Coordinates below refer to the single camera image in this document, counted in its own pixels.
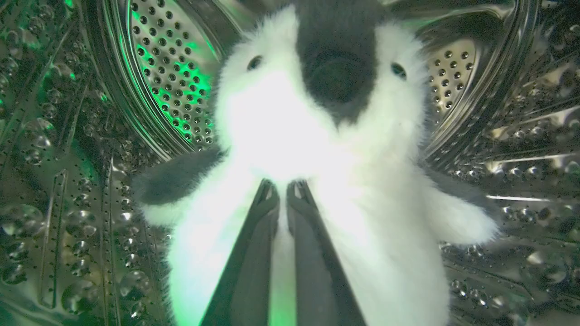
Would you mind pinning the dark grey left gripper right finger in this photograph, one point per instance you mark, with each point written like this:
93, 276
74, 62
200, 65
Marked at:
319, 276

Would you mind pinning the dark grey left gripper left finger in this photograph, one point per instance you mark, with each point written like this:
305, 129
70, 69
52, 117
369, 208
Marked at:
247, 271

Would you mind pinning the white and grey plush toy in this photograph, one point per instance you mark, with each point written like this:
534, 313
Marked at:
362, 181

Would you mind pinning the stainless steel washing machine drum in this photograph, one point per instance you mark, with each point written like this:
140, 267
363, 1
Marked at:
68, 181

